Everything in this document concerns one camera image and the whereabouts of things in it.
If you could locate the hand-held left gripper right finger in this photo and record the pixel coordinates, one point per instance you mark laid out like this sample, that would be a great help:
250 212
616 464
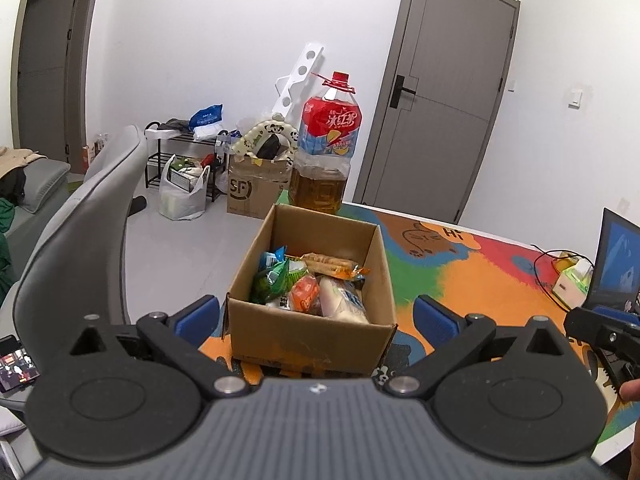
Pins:
435 317

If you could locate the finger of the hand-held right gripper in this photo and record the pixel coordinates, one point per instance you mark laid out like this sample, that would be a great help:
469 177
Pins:
600 327

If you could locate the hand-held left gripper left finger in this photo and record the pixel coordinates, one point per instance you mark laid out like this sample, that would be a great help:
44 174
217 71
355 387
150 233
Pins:
200 317

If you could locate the bright green snack packet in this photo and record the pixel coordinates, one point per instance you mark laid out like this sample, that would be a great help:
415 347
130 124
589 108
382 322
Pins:
270 282

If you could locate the blue snack packet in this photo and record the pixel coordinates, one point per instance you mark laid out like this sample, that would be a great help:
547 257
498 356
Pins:
267 259

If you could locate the long white snack packet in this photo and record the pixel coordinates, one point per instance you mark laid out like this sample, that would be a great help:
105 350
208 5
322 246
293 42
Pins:
342 302

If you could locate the small orange snack packet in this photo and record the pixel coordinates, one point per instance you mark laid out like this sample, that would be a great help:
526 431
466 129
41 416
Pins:
305 294

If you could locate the brown cardboard box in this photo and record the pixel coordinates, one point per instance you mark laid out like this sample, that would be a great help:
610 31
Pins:
310 345

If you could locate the orange striped snack packet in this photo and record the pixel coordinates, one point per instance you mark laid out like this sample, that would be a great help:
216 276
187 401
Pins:
330 262

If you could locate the person's right hand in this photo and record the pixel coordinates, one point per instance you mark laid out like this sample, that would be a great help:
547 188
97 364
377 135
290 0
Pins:
631 391

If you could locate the colourful cartoon table mat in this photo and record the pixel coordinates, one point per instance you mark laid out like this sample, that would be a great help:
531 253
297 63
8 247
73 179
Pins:
450 270

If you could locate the green white tissue box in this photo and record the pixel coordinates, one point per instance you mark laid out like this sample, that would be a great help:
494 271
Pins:
570 282

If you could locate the black laptop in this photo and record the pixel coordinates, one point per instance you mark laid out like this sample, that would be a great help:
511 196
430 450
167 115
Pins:
620 260

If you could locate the small yellow box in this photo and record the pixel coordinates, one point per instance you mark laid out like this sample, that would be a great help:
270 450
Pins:
564 262

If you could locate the white plastic bag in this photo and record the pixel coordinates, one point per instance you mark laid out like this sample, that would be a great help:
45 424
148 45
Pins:
175 205

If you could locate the printed brown floor carton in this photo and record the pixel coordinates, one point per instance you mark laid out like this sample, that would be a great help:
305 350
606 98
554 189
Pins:
255 190

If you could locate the grey chair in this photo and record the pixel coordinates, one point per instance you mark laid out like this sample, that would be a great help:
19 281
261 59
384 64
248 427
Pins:
65 260

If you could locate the black shoe rack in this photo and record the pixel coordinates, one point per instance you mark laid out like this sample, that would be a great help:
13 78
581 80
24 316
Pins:
152 170

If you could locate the panda print plush pillow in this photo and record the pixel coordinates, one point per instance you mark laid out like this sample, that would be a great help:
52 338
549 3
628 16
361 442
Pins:
250 137

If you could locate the smartphone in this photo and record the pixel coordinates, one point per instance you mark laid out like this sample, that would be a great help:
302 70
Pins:
17 367

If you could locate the grey cloth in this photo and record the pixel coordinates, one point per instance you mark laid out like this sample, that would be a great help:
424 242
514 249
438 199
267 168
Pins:
175 124

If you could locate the small brown cardboard carton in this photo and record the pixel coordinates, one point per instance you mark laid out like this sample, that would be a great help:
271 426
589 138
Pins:
90 156

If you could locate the blue white bag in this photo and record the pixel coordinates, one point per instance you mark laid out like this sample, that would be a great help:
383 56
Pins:
205 117

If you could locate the grey sofa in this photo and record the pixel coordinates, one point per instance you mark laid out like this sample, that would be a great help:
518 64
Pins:
45 180

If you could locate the large red-capped oil bottle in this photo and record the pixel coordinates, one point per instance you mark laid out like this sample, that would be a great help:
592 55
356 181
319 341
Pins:
327 125

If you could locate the beige cloth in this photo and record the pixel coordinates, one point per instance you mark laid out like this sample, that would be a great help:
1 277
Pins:
15 157

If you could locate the dark grey door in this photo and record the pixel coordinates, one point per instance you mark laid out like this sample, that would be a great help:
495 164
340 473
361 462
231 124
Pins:
50 60

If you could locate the white perforated bracket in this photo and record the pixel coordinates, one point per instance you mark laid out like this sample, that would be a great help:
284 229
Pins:
300 70

